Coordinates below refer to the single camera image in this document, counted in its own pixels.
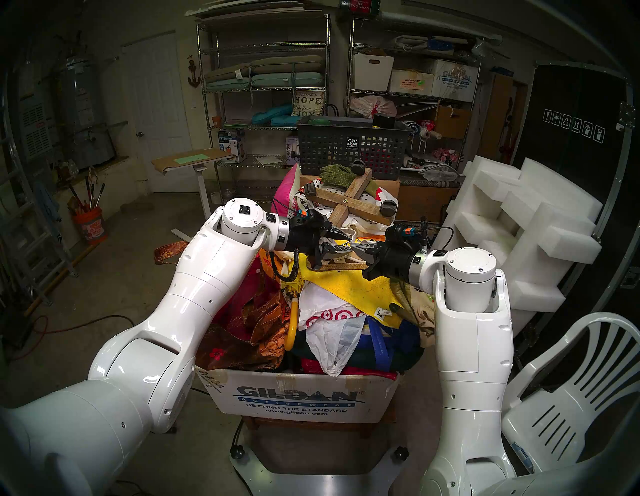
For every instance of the green knit glove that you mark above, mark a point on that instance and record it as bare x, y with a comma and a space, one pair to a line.
337, 175

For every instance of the grey furnace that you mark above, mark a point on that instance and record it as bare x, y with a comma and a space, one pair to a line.
35, 130

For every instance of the brown wooden stand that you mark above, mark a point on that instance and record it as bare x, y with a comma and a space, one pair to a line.
320, 427

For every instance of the black mesh basket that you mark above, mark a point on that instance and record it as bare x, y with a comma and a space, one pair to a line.
325, 145

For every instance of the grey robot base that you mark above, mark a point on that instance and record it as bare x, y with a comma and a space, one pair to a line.
320, 482

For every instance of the white red plastic bag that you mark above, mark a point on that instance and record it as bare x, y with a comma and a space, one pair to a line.
330, 345

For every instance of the white storage bin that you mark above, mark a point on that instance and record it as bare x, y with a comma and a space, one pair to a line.
372, 72

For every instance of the brown cardboard box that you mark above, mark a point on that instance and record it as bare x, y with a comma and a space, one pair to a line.
452, 122

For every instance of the red orange tote bag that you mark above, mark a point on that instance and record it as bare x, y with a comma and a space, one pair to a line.
245, 320

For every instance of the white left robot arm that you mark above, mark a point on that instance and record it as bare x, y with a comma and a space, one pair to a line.
200, 280

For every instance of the white flat boards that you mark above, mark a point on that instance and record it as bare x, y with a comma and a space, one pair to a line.
250, 7

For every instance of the large Gildan cardboard box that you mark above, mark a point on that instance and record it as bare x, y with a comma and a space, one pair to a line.
300, 397

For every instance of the pink artificial flowers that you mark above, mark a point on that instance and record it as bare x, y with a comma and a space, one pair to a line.
446, 156

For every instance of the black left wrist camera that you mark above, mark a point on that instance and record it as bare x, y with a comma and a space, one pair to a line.
308, 217

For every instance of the white box orange label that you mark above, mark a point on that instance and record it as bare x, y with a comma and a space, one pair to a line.
410, 82

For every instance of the white pink plastic bag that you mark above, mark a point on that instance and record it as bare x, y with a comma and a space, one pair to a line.
372, 106

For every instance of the yellow towel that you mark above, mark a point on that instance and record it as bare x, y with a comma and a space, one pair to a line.
350, 290

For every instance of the pale teal seat cushion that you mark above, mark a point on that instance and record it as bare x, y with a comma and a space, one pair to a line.
285, 80

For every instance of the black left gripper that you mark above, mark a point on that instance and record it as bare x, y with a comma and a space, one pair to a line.
309, 234

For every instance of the blue white product box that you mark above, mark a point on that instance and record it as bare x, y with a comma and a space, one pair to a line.
231, 146

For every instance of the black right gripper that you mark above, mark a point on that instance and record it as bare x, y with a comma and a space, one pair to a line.
400, 262

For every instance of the white plastic chair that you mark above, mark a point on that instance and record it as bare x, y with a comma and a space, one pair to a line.
555, 425

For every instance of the grey water heater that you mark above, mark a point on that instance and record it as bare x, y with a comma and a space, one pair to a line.
85, 110

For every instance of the orange bucket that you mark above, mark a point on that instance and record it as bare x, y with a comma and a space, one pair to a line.
90, 227

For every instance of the turquoise pillow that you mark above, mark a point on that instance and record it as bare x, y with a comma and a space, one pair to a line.
272, 115

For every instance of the red snowman sign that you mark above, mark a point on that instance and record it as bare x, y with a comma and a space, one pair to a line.
360, 6

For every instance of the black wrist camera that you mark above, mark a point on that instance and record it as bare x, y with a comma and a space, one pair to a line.
308, 217
400, 232

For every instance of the anchor wall decoration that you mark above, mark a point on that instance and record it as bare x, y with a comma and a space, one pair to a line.
193, 72

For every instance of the grey clothes iron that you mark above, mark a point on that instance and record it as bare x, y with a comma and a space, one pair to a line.
437, 172

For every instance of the brown wooden chest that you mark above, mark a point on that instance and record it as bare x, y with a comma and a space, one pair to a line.
425, 202

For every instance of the beige green garden glove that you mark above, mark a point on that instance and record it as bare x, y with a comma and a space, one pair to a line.
417, 310

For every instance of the white foam packing frame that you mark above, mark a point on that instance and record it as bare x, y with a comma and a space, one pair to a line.
515, 235

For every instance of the HOPE sign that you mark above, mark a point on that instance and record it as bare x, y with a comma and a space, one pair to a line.
309, 104

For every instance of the wooden cross caster dolly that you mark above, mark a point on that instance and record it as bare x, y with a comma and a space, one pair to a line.
345, 200

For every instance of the olive seat cushion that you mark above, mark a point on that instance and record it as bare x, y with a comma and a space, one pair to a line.
285, 63

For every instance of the white panel door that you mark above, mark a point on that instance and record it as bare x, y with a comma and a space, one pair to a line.
160, 120

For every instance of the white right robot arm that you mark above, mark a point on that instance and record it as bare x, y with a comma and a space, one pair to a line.
470, 350

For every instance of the blue fabric bag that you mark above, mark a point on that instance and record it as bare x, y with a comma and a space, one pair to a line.
395, 345

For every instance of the aluminium ladder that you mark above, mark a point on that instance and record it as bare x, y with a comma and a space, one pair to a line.
30, 240

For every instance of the small Gildan cardboard box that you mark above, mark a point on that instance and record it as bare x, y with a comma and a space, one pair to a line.
455, 80

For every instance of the pink pillow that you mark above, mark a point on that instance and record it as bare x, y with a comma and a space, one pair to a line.
284, 195

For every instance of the brown wooden cabinet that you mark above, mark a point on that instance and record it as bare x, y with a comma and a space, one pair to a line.
500, 117

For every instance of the black flight case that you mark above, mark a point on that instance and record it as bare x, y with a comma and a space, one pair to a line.
575, 95

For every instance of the red fabric bag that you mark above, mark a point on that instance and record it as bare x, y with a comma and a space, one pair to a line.
350, 371

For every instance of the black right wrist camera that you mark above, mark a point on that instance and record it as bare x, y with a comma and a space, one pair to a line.
400, 232

